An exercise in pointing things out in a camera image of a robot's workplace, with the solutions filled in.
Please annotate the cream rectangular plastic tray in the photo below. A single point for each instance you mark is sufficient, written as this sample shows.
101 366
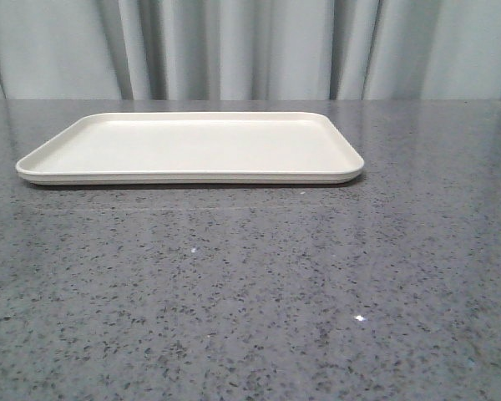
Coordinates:
195 148

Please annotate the pale grey-green curtain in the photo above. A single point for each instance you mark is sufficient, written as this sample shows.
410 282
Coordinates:
243 50

